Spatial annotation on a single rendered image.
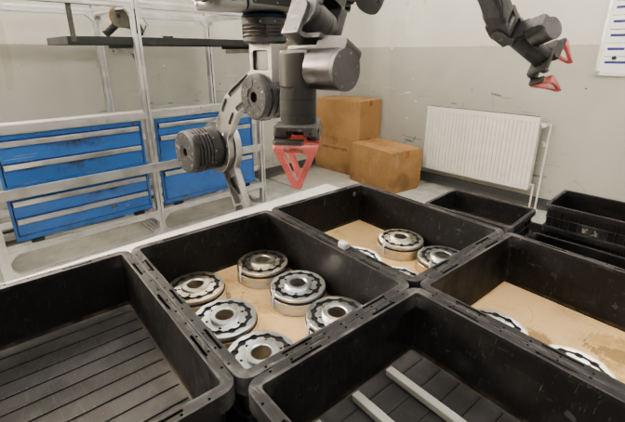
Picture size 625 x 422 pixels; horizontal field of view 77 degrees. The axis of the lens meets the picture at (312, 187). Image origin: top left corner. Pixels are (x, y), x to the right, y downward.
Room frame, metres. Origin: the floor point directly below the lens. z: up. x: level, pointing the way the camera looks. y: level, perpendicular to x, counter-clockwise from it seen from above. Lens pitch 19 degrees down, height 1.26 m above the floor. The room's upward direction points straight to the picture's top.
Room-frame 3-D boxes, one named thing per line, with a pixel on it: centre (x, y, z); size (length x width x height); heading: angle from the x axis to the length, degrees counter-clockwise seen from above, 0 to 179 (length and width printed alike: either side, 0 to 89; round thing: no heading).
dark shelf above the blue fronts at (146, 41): (2.73, 0.97, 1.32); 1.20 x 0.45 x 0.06; 134
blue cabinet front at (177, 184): (2.66, 0.71, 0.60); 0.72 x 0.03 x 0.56; 134
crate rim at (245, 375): (0.58, 0.09, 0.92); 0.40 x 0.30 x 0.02; 40
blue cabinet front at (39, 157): (2.11, 1.28, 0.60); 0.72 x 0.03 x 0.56; 134
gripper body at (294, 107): (0.62, 0.02, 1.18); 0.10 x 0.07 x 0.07; 175
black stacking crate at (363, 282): (0.58, 0.09, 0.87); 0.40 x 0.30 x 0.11; 40
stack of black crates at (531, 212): (1.70, -0.77, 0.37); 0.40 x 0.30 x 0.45; 44
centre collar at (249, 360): (0.45, 0.07, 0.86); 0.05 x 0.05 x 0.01
